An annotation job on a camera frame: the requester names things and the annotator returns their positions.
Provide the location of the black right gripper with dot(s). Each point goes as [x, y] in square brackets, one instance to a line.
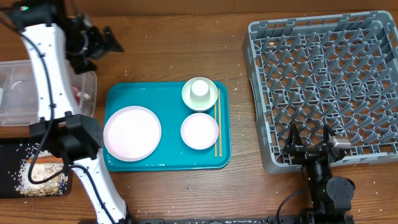
[305, 154]

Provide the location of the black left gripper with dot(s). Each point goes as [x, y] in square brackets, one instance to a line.
[97, 49]

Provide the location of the red snack wrapper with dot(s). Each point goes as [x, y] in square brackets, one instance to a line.
[80, 95]

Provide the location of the large pink plate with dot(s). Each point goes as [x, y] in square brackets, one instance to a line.
[132, 133]

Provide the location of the white paper cup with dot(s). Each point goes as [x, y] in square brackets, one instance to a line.
[200, 90]

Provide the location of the small pink bowl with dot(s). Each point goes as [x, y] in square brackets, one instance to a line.
[198, 131]

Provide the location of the rice and peanut shells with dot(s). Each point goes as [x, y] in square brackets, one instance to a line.
[39, 172]

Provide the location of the orange sausage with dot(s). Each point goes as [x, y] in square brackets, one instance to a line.
[48, 159]

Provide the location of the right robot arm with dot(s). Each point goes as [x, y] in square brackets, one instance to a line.
[330, 196]

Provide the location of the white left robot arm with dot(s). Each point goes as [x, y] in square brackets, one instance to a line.
[60, 46]

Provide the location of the black waste tray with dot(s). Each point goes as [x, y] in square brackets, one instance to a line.
[15, 155]

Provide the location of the grey plastic dish rack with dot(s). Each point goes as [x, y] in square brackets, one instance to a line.
[338, 70]

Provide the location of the teal plastic tray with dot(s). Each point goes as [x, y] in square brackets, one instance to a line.
[165, 100]

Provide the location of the wooden chopstick left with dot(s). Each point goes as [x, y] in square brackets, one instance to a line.
[216, 130]

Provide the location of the wooden chopstick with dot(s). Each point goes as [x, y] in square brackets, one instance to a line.
[219, 124]
[216, 130]

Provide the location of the wooden chopstick right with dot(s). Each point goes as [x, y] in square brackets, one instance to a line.
[219, 124]

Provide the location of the clear plastic bin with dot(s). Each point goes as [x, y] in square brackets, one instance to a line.
[19, 100]

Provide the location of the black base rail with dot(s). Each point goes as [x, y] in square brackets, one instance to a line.
[217, 221]

